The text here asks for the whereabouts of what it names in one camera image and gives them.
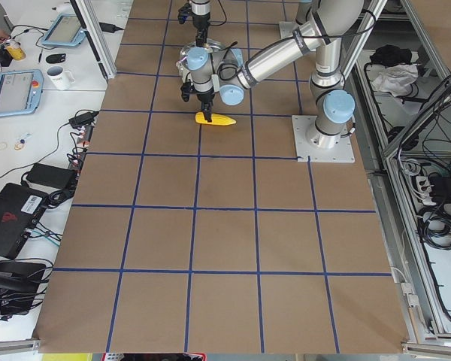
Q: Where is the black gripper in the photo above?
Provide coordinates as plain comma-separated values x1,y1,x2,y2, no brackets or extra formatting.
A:
192,14,210,47
192,89,215,123

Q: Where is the yellow plastic corn cob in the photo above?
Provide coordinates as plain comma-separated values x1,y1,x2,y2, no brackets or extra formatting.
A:
195,112,236,126

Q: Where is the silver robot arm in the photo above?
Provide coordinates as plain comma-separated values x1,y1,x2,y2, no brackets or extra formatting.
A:
177,1,312,51
177,1,377,149

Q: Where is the black power adapter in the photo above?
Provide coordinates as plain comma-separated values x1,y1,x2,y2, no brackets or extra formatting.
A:
68,111,99,129

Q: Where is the brown grid table mat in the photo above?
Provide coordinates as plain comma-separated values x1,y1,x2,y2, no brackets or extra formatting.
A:
35,1,408,353

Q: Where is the far blue teach pendant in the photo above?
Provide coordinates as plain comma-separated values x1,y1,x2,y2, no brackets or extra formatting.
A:
41,14,86,47

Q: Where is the blue teach pendant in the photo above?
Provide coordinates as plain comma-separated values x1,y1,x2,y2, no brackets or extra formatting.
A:
41,14,86,47
0,69,44,117

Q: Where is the white mug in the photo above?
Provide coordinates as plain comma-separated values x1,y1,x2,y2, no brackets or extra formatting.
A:
47,65,75,90

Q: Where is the black computer mouse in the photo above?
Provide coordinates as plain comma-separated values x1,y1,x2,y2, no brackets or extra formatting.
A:
45,53,66,64

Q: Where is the near blue teach pendant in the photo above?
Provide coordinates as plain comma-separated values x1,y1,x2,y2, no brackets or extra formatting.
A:
0,69,44,117

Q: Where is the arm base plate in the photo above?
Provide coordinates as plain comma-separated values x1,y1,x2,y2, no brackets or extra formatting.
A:
279,21,301,39
292,115,355,163

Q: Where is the aluminium frame post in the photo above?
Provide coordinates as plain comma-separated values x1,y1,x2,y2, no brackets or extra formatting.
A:
70,0,117,82

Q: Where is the coiled black cable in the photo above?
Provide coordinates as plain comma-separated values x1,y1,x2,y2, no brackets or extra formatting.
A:
416,202,451,250

